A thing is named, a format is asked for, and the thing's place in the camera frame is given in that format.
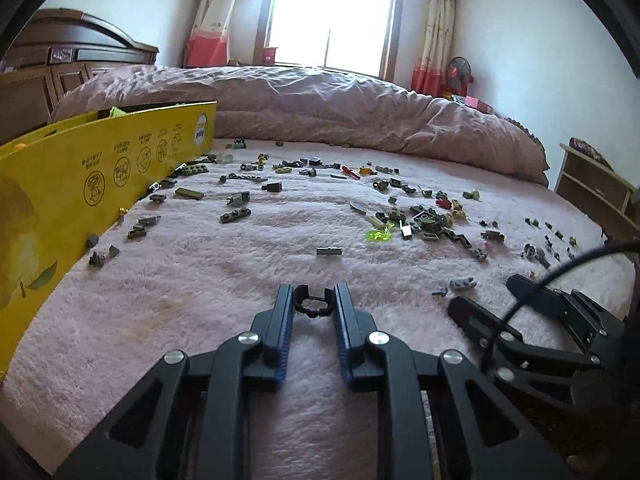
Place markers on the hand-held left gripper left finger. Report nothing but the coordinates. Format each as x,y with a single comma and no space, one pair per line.
285,330

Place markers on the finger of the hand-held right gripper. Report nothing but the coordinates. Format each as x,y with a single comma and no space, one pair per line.
522,285
470,315

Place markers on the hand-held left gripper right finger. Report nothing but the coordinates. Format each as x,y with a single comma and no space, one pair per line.
345,330

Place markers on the black clip brick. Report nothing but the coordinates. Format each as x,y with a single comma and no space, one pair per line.
312,311

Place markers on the yellow cardboard box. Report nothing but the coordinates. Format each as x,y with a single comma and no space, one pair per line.
75,185

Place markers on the pink fuzzy bed blanket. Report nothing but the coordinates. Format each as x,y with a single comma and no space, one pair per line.
200,285

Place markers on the neon green translucent piece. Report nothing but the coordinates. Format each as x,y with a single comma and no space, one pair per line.
380,234

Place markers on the scattered small toy bricks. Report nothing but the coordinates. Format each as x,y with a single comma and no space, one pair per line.
430,220

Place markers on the light wooden cabinet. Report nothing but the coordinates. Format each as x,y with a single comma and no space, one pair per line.
595,190

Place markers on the dark patterned cloth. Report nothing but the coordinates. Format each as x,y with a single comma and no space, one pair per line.
590,152

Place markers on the pink box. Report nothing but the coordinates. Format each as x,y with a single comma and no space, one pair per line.
478,104

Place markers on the red standing fan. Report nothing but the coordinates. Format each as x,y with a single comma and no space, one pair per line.
457,74

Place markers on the pink quilt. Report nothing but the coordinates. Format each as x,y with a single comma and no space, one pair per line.
300,105

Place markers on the cream and red curtain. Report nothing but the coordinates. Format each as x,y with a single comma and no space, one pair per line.
212,25
435,45

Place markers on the small red box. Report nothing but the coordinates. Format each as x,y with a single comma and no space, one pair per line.
270,55

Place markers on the green plastic shuttlecock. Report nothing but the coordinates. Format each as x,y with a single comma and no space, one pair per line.
116,111

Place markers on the wooden framed window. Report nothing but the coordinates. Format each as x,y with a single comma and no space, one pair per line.
330,15

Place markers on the dark wooden headboard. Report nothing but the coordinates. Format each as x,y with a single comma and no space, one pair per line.
30,95

